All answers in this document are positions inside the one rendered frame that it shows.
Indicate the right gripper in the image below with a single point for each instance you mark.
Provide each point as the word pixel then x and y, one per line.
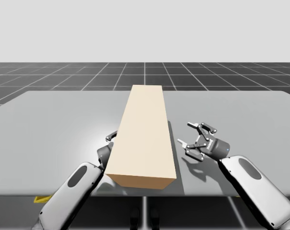
pixel 216 147

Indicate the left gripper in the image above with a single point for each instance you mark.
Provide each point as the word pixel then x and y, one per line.
pixel 105 154

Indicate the tall board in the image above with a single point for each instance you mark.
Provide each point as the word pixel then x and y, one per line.
pixel 142 134

